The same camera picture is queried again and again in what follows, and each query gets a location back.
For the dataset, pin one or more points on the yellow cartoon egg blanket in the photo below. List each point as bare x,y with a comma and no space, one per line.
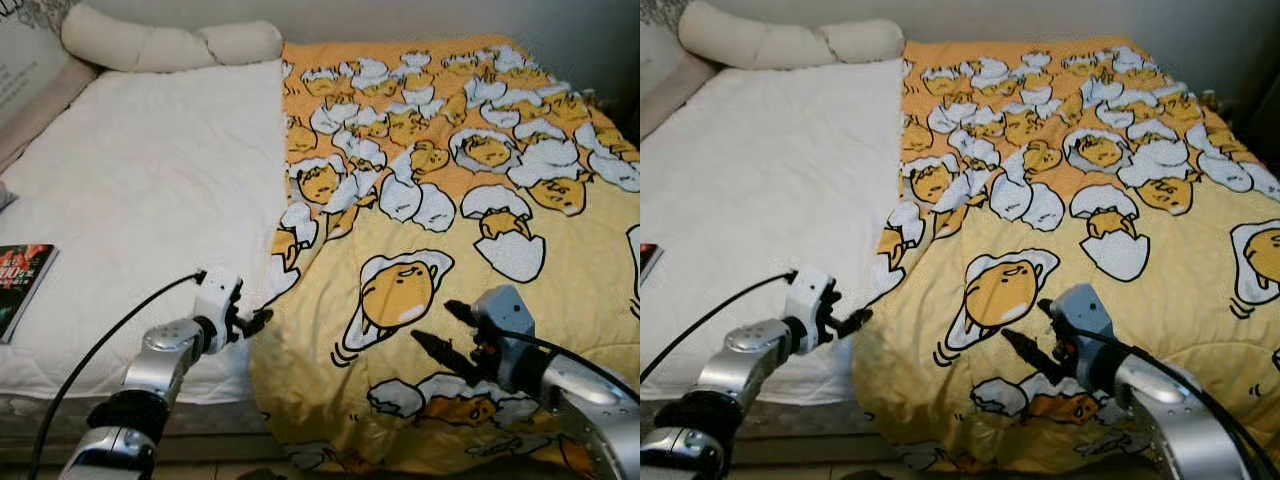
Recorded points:
560,290
1160,270

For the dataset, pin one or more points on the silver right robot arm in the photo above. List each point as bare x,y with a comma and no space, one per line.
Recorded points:
590,400
1170,410

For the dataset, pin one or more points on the white quilted mattress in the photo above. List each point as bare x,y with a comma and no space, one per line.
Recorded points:
150,200
770,200

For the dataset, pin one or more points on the cream bolster pillow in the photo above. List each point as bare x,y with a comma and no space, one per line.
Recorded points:
150,42
770,42

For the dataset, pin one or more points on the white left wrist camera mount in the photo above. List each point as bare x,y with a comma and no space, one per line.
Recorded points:
215,295
805,295

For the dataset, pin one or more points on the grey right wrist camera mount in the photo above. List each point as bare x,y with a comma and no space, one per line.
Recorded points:
1085,310
505,310

